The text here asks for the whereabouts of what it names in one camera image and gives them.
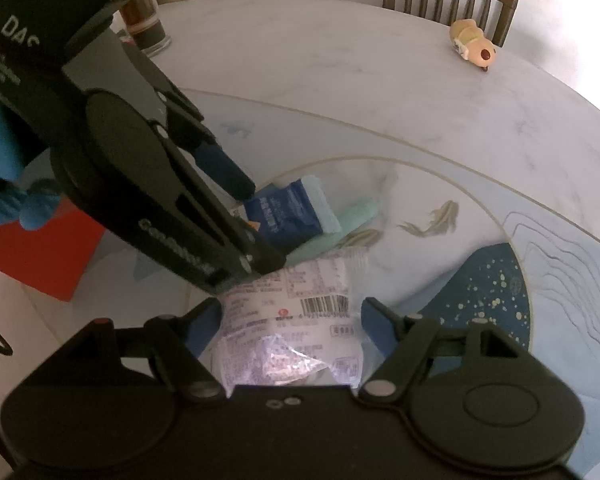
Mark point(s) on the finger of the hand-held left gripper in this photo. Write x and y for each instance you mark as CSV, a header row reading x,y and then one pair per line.
x,y
225,167
250,260

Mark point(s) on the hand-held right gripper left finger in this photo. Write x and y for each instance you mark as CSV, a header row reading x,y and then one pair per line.
x,y
205,327

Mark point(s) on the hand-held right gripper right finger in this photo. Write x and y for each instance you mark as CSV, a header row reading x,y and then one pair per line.
x,y
377,322

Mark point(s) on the dark blue packet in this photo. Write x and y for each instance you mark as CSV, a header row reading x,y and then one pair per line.
x,y
285,210

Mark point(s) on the white clear snack packet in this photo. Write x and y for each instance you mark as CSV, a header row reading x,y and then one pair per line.
x,y
290,310

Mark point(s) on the white cardboard box red edges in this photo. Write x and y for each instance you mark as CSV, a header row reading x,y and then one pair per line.
x,y
40,260

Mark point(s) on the white marble desktop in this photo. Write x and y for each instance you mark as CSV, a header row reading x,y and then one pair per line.
x,y
330,50

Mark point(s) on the person's left hand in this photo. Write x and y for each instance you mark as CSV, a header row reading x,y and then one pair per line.
x,y
0,135

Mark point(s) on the mint green tube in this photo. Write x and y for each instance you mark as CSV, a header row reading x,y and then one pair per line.
x,y
350,217

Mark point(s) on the clear round plate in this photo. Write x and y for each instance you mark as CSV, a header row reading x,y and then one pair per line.
x,y
405,195

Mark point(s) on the glass tea bottle white lid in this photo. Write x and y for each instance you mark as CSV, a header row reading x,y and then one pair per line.
x,y
145,25

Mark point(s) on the glass turntable fish print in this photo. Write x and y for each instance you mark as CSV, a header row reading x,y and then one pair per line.
x,y
430,170

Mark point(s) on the tan animal toy figure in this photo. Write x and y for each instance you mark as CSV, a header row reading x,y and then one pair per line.
x,y
472,42

